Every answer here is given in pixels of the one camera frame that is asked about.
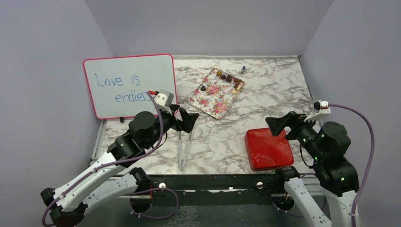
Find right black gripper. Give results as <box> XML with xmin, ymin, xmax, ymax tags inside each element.
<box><xmin>266</xmin><ymin>109</ymin><xmax>325</xmax><ymax>160</ymax></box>

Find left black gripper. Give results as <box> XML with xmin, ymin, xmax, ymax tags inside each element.
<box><xmin>145</xmin><ymin>104</ymin><xmax>199</xmax><ymax>148</ymax></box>

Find red tin lid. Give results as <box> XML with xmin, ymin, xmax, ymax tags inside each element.
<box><xmin>244</xmin><ymin>128</ymin><xmax>294</xmax><ymax>172</ymax></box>

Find metal serving tongs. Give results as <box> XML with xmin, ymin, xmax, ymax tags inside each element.
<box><xmin>178</xmin><ymin>132</ymin><xmax>192</xmax><ymax>171</ymax></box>

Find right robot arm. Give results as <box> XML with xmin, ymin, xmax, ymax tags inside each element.
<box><xmin>265</xmin><ymin>112</ymin><xmax>359</xmax><ymax>227</ymax></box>

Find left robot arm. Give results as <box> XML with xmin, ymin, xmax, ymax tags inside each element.
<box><xmin>41</xmin><ymin>105</ymin><xmax>199</xmax><ymax>227</ymax></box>

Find floral rectangular tray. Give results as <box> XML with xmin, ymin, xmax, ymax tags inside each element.
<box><xmin>189</xmin><ymin>68</ymin><xmax>245</xmax><ymax>120</ymax></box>

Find pink framed whiteboard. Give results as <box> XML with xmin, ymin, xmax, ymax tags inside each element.
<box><xmin>83</xmin><ymin>53</ymin><xmax>178</xmax><ymax>119</ymax></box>

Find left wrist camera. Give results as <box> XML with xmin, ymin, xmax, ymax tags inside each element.
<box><xmin>154</xmin><ymin>90</ymin><xmax>174</xmax><ymax>114</ymax></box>

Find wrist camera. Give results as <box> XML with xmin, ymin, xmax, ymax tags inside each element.
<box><xmin>154</xmin><ymin>90</ymin><xmax>174</xmax><ymax>114</ymax></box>
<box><xmin>304</xmin><ymin>100</ymin><xmax>331</xmax><ymax>122</ymax></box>

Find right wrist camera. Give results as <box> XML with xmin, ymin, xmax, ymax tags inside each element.
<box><xmin>304</xmin><ymin>100</ymin><xmax>331</xmax><ymax>122</ymax></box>

